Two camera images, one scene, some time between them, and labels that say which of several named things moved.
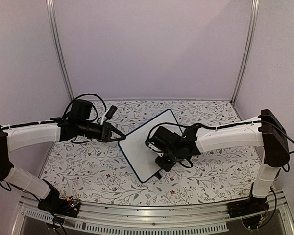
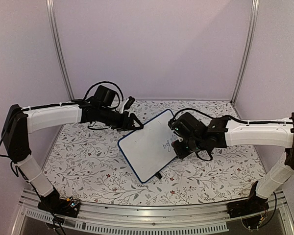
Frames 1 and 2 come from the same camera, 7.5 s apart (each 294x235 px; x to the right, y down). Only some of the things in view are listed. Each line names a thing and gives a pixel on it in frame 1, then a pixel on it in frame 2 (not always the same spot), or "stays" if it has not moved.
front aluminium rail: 203,217 stays
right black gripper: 166,166 to 182,153
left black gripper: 106,134 to 124,127
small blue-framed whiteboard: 141,158 stays
